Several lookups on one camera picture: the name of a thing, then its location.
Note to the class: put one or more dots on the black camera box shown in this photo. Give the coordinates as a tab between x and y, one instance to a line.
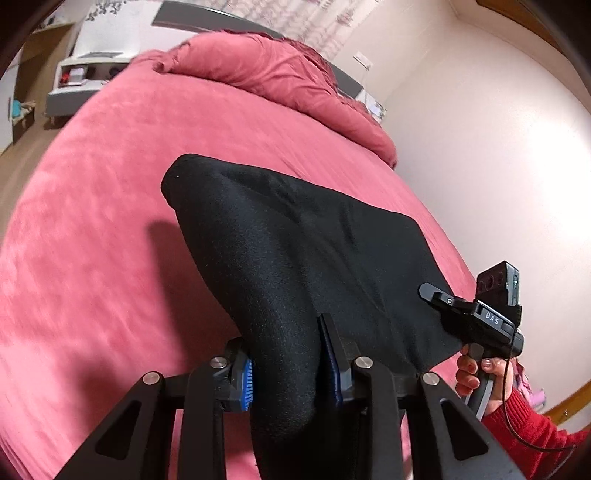
499	286

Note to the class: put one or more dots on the white left nightstand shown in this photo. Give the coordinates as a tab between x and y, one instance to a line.
110	36

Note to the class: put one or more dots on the wall socket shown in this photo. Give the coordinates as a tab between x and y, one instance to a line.
363	60

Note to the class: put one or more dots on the red sleeve forearm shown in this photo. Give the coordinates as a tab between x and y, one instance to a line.
533	442

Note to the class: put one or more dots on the red duvet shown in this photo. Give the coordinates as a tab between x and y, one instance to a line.
341	114

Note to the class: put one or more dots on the grey bed headboard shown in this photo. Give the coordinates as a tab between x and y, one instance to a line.
224	48

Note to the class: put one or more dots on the pink bed sheet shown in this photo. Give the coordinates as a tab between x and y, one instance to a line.
97	284

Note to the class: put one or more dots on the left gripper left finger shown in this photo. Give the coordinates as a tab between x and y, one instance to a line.
241	383

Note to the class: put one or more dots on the white right nightstand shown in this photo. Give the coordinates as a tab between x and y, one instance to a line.
374	107

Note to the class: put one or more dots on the right hand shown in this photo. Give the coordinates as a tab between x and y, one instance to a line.
499	370

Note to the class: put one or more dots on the black pants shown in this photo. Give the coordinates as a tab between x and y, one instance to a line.
278	252

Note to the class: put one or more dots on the white nightstand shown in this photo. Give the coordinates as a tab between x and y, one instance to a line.
110	36
374	107

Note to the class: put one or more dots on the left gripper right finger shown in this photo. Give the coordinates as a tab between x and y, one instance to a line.
340	370

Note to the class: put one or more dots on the patterned curtain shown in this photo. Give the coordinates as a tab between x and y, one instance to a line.
325	25

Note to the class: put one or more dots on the wooden desk with drawers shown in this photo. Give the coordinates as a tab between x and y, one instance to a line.
30	75

